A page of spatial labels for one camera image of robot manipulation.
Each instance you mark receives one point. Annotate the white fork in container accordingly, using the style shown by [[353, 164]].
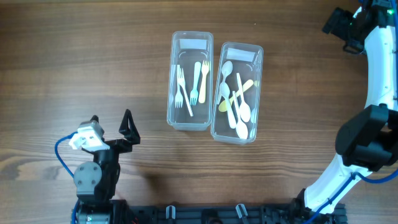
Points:
[[178, 95]]

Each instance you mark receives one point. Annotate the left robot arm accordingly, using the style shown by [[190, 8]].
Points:
[[96, 180]]

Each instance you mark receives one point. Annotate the yellow-green plastic spoon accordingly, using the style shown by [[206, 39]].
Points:
[[222, 106]]

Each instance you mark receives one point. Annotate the white fork rounded handle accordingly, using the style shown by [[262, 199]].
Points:
[[194, 91]]

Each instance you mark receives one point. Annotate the clear plastic container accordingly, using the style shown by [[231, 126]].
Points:
[[247, 60], [187, 48]]

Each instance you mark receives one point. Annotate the cream wooden fork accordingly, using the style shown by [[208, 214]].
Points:
[[205, 68]]

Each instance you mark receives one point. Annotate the white plastic fork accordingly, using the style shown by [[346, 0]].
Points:
[[181, 82]]

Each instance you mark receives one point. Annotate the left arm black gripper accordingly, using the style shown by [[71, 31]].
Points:
[[131, 132]]

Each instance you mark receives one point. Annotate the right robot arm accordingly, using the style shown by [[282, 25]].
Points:
[[368, 141]]

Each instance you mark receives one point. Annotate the white spoon thin handle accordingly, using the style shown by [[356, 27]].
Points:
[[241, 128]]

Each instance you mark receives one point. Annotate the right clear plastic container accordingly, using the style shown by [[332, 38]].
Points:
[[247, 60]]

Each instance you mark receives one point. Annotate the left clear plastic container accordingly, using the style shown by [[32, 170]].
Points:
[[187, 48]]

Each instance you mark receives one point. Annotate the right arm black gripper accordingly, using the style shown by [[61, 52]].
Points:
[[337, 30]]

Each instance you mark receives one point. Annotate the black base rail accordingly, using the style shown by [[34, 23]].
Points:
[[208, 214]]

